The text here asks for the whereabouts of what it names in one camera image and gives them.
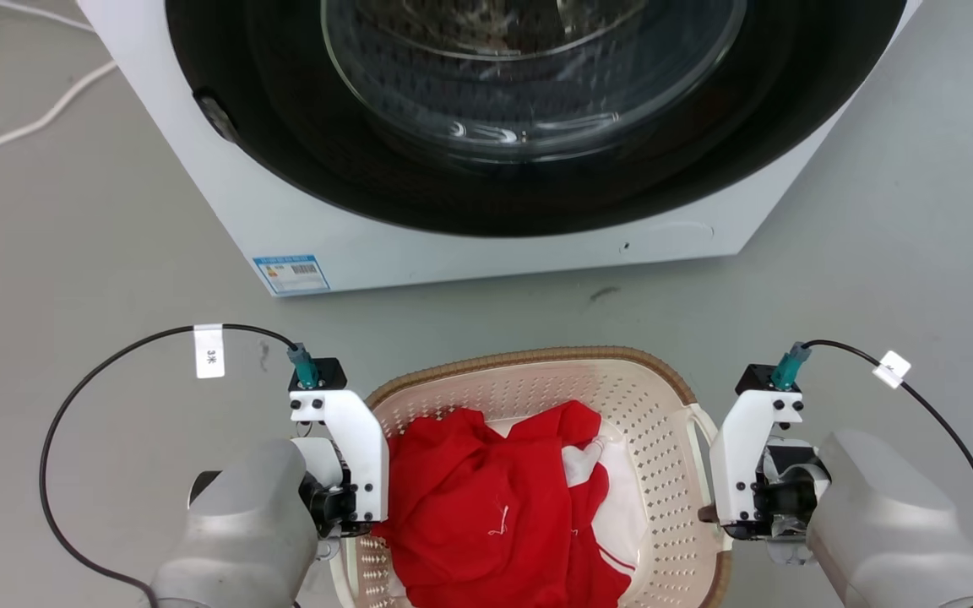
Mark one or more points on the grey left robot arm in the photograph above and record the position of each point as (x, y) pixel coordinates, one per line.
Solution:
(241, 532)

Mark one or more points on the black round glass washer door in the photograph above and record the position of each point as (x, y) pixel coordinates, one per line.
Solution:
(284, 160)

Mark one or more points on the blue white energy label sticker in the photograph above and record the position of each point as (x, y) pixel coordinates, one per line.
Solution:
(291, 274)

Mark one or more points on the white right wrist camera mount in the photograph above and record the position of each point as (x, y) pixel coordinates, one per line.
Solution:
(740, 456)

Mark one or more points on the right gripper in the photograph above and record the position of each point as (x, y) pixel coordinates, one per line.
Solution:
(782, 507)

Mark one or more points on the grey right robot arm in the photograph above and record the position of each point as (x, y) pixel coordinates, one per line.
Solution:
(883, 523)

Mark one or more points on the white garment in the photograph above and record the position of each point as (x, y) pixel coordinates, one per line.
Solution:
(622, 490)

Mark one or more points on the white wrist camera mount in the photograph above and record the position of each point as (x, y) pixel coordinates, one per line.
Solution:
(360, 447)
(740, 456)

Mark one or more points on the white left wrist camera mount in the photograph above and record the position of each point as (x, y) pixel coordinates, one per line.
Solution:
(360, 447)

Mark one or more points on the red garment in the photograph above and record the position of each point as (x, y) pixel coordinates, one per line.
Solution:
(470, 498)

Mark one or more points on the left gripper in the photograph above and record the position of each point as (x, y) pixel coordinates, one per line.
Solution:
(336, 507)

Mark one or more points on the beige perforated plastic laundry basket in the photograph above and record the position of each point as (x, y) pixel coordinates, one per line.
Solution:
(664, 439)

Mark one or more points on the white front-load washing machine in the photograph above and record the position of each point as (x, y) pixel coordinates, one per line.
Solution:
(470, 253)

